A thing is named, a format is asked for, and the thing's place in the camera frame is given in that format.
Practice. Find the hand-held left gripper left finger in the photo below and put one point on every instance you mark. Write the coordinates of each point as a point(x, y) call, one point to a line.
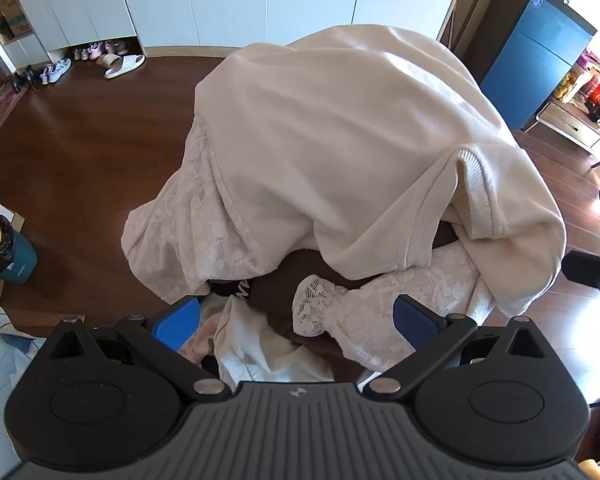
point(176, 324)

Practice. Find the pale blue bedding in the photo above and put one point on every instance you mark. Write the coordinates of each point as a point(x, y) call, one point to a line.
point(0, 375)

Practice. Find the cardboard box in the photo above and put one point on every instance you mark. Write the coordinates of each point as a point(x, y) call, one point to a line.
point(14, 15)

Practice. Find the cream knit sweater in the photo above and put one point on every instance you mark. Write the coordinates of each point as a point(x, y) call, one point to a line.
point(340, 135)

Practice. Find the row of pink shoes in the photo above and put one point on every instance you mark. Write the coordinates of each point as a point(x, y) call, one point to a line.
point(102, 49)

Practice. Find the low wooden table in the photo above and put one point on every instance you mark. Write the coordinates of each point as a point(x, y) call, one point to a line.
point(575, 130)

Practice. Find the teal trash bin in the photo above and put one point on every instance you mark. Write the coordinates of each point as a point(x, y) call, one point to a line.
point(10, 260)

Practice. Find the plain white garment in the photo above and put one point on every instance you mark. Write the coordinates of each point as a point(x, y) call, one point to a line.
point(260, 345)

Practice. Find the pair of black shoes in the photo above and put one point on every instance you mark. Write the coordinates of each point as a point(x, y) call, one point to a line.
point(24, 78)

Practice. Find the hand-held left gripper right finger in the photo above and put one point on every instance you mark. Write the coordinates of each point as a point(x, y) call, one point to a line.
point(416, 325)

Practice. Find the white slipper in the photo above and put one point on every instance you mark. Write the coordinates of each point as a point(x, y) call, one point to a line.
point(125, 66)

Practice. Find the patterned rug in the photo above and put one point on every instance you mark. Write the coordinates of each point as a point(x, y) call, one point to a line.
point(0, 115)

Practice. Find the white lace garment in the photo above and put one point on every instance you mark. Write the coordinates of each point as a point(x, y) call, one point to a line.
point(180, 230)

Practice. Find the black printed garment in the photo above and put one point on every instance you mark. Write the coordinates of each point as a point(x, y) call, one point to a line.
point(230, 290)

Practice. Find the white shoe cabinet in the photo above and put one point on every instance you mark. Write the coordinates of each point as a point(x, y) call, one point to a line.
point(70, 5)

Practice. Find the beige slipper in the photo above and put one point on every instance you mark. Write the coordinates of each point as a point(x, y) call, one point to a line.
point(109, 60)

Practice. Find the pair of pale sneakers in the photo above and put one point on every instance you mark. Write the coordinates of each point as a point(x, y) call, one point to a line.
point(55, 71)

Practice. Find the pale pink garment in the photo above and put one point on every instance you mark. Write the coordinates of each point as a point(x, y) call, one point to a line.
point(205, 330)

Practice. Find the white wardrobe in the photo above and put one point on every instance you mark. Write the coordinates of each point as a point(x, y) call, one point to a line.
point(280, 0)

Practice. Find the pile of snack packets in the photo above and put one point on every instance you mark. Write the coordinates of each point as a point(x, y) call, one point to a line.
point(595, 90)

